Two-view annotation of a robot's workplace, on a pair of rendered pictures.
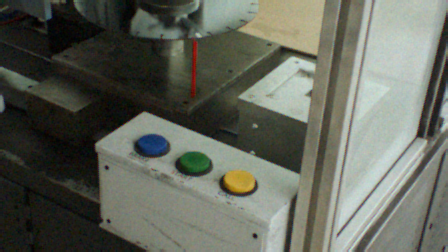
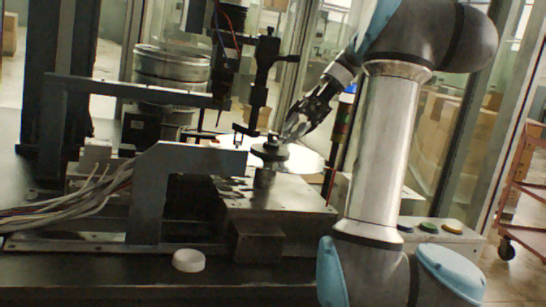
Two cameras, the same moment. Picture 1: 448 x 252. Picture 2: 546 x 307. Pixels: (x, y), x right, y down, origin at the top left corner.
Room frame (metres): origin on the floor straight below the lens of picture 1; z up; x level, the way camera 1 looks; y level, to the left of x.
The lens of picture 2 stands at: (0.44, 1.11, 1.27)
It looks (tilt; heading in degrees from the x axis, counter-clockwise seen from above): 14 degrees down; 308
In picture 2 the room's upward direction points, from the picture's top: 11 degrees clockwise
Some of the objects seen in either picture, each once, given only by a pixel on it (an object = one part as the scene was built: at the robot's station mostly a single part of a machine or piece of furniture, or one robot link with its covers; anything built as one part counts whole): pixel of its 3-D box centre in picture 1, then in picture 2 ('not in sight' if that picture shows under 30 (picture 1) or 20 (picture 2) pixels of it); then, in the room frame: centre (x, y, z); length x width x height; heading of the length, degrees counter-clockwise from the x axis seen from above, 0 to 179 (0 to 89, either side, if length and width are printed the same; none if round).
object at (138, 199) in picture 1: (198, 203); (415, 254); (0.79, 0.03, 0.82); 0.28 x 0.11 x 0.15; 59
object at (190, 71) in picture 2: not in sight; (167, 96); (1.97, -0.12, 0.93); 0.31 x 0.31 x 0.36
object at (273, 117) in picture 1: (309, 133); (374, 209); (0.99, -0.14, 0.82); 0.18 x 0.18 x 0.15; 59
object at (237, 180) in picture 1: (238, 184); (452, 229); (0.74, -0.02, 0.90); 0.04 x 0.04 x 0.02
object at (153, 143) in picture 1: (152, 147); (402, 227); (0.81, 0.10, 0.90); 0.04 x 0.04 x 0.02
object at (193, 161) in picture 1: (194, 165); (427, 228); (0.77, 0.04, 0.90); 0.04 x 0.04 x 0.02
